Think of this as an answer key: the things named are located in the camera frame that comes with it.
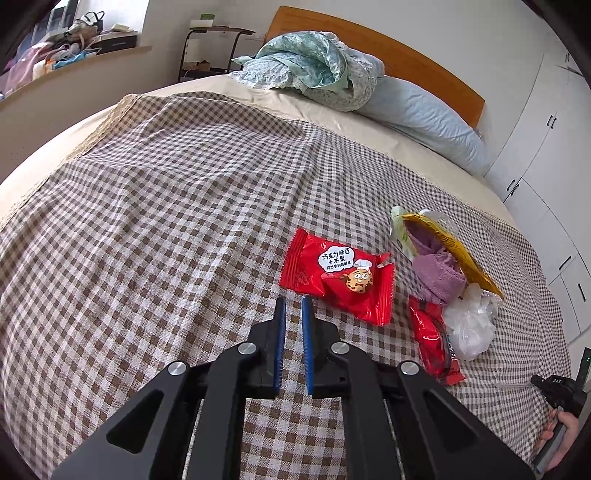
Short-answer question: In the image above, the wooden headboard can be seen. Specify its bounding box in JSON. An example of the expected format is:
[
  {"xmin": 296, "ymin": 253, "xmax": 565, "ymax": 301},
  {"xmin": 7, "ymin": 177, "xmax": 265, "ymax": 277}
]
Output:
[{"xmin": 264, "ymin": 6, "xmax": 485, "ymax": 128}]

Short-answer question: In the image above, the right hand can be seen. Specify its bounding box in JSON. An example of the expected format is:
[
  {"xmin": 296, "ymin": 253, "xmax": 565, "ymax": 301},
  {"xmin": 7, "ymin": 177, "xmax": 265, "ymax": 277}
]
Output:
[{"xmin": 535, "ymin": 409, "xmax": 579, "ymax": 473}]

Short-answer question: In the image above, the white wardrobe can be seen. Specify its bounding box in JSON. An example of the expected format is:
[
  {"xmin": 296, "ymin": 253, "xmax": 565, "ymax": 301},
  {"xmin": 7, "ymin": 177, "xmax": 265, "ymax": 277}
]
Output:
[{"xmin": 486, "ymin": 51, "xmax": 590, "ymax": 342}]

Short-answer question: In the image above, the small white plastic bag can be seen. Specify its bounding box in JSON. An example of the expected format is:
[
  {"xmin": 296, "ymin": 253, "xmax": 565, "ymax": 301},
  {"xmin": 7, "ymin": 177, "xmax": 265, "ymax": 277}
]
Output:
[{"xmin": 443, "ymin": 283, "xmax": 502, "ymax": 361}]

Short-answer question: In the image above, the black side table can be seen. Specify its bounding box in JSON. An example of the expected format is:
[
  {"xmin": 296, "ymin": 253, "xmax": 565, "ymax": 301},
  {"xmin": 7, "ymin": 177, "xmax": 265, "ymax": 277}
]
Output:
[{"xmin": 177, "ymin": 26, "xmax": 254, "ymax": 83}]

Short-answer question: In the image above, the light blue pillow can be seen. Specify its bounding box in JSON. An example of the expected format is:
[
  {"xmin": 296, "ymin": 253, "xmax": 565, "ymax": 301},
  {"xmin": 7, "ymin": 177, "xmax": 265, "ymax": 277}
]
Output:
[{"xmin": 358, "ymin": 76, "xmax": 488, "ymax": 176}]

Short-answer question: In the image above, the checkered bed cover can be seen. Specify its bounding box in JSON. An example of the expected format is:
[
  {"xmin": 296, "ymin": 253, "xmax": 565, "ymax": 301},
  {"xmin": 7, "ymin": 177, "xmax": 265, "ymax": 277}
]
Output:
[{"xmin": 1, "ymin": 92, "xmax": 570, "ymax": 479}]

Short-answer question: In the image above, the cluttered window sill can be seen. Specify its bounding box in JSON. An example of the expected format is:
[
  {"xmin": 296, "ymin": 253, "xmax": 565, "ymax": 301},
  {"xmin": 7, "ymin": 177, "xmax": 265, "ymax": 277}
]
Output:
[{"xmin": 1, "ymin": 1, "xmax": 148, "ymax": 99}]

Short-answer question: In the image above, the red cookie packet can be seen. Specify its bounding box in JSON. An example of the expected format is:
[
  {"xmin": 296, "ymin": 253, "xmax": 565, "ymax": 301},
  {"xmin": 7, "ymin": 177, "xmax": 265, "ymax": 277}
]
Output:
[{"xmin": 280, "ymin": 228, "xmax": 396, "ymax": 326}]

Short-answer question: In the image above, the red crumpled wrapper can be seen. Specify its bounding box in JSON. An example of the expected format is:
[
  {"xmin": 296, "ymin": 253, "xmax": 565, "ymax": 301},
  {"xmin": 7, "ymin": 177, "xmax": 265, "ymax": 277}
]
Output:
[{"xmin": 408, "ymin": 296, "xmax": 466, "ymax": 386}]

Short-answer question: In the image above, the green floral blanket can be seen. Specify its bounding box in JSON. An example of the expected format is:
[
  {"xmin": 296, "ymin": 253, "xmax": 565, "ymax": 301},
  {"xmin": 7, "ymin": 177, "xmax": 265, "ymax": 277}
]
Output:
[{"xmin": 230, "ymin": 30, "xmax": 385, "ymax": 112}]

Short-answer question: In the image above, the yellow snack bag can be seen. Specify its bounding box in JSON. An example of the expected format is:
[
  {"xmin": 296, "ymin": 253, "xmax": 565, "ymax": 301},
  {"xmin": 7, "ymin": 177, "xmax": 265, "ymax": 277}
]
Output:
[{"xmin": 401, "ymin": 213, "xmax": 505, "ymax": 299}]

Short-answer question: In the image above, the beige bed sheet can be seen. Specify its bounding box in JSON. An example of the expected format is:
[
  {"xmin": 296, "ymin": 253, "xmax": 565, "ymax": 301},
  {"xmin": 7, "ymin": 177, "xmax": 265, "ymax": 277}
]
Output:
[{"xmin": 1, "ymin": 75, "xmax": 516, "ymax": 226}]

